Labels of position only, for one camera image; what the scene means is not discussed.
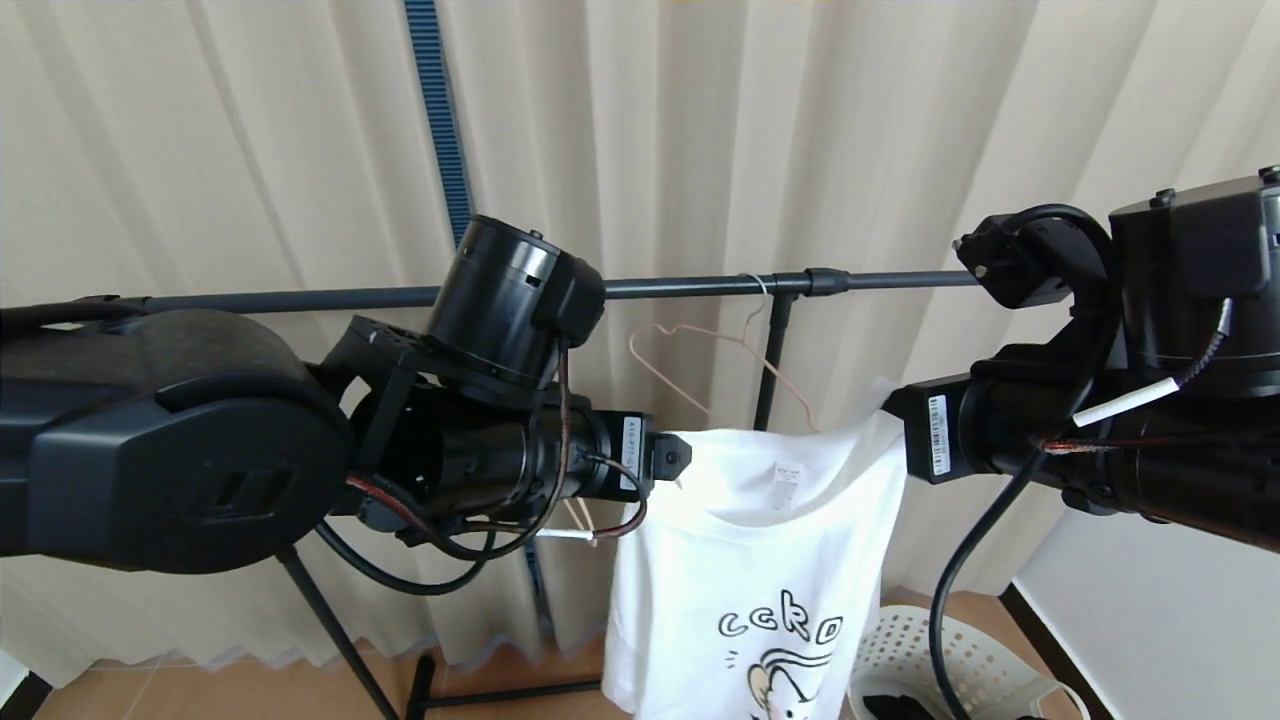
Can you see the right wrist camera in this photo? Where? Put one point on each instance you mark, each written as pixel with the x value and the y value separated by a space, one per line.
pixel 1010 265

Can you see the beige curtain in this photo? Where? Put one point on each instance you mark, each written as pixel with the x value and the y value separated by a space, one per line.
pixel 200 150
pixel 800 150

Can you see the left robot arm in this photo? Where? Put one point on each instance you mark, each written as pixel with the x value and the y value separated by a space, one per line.
pixel 150 450

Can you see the pink clothes hanger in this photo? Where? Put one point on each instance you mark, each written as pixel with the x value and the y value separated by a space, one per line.
pixel 680 389

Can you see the black clothes rack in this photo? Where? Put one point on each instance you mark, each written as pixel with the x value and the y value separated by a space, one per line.
pixel 300 297

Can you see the black garment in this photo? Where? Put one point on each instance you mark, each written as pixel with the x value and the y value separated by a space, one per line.
pixel 900 708

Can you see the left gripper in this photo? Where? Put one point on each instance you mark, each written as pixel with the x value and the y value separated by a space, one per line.
pixel 480 455

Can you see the window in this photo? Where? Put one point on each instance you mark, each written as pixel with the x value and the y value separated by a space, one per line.
pixel 438 120

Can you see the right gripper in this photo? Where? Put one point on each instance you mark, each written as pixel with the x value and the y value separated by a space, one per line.
pixel 1000 430

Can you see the white printed t-shirt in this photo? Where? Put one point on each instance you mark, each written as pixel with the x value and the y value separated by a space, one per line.
pixel 760 560

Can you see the white laundry basket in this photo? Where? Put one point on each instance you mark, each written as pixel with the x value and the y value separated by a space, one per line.
pixel 1000 670

